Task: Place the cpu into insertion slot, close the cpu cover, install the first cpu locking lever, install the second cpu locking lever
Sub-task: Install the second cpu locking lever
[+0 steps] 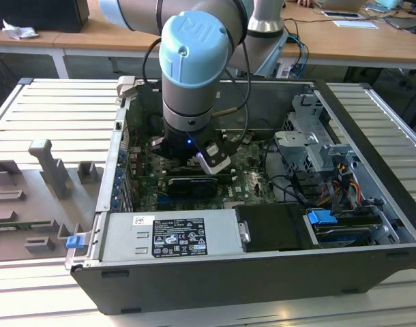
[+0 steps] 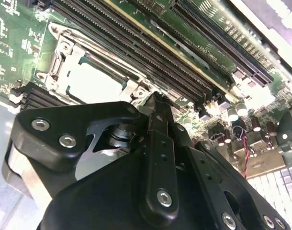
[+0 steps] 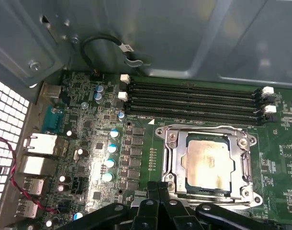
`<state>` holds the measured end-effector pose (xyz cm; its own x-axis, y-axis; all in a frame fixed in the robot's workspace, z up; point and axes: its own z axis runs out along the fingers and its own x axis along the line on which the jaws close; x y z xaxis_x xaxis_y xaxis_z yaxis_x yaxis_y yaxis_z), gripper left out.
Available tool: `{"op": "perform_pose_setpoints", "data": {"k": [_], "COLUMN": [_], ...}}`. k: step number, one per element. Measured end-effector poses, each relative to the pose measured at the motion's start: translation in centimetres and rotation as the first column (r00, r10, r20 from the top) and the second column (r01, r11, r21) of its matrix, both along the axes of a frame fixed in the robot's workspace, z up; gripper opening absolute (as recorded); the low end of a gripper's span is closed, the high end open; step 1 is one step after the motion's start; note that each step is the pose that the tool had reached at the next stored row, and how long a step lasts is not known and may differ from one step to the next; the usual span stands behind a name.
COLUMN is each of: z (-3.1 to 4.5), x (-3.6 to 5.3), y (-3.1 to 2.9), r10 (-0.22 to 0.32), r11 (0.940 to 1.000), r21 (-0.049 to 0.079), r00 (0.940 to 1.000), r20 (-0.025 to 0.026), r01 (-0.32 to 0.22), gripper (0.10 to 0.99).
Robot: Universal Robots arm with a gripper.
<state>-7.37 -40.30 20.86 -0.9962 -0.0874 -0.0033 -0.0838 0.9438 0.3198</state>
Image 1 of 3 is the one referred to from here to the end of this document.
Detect crumpled white paper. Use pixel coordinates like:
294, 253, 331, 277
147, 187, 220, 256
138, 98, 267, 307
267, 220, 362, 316
1, 18, 39, 40

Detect black RAM slot bank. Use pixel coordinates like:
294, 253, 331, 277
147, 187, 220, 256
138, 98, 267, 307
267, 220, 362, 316
166, 166, 237, 178

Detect blue case latch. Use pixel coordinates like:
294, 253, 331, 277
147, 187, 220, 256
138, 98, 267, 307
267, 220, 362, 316
66, 234, 85, 249

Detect blue hanging cables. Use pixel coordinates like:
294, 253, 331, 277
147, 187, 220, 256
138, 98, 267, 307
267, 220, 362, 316
286, 30, 311, 81

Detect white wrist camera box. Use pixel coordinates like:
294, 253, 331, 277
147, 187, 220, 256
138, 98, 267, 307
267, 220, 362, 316
195, 141, 232, 176

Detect dark framed tablet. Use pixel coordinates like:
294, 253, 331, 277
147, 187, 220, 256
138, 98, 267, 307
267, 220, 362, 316
322, 10, 363, 20

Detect large black box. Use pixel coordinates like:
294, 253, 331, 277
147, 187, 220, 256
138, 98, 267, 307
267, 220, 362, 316
0, 0, 90, 33

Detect coloured power wire bundle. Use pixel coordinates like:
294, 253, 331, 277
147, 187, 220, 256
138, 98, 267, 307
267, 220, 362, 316
325, 161, 362, 208

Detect silver metal drive cage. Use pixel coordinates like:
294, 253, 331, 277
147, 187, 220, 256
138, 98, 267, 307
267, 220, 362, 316
273, 93, 361, 178

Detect black open PC case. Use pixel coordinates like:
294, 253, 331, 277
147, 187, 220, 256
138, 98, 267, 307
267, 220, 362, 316
70, 75, 416, 316

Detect hard disk in blue carrier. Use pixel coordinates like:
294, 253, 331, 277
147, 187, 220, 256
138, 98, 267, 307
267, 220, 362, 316
305, 209, 383, 248

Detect grey case release handle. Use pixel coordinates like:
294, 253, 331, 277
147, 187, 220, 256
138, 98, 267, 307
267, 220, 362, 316
115, 75, 138, 100

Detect grey power supply unit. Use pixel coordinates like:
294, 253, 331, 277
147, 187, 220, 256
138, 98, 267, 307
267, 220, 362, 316
100, 209, 245, 263

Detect green RAM stick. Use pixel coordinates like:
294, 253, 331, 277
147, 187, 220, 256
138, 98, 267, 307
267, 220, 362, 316
0, 220, 54, 230

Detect long wooden desk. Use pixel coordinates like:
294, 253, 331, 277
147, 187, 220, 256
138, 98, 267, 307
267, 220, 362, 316
0, 0, 416, 63

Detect black graphics card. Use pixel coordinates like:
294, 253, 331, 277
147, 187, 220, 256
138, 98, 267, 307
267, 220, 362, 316
166, 175, 218, 199

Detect grey parts rack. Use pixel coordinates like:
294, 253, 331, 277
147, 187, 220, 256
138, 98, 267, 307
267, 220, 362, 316
0, 138, 105, 263

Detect green motherboard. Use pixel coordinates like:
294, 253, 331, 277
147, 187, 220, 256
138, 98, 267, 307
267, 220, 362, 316
125, 131, 280, 211

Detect white paper sheet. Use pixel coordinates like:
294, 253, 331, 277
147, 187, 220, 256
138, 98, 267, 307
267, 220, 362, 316
332, 19, 380, 30

